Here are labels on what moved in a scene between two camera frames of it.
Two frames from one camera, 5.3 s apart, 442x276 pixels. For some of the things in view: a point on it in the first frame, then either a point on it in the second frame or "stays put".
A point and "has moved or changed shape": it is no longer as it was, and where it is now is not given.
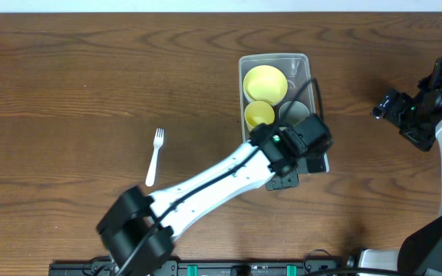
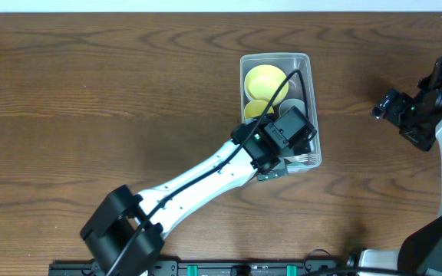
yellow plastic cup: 258,113 stays put
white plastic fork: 158,140 has moved or changed shape
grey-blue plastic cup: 293,113 stays put
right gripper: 391,106 stays put
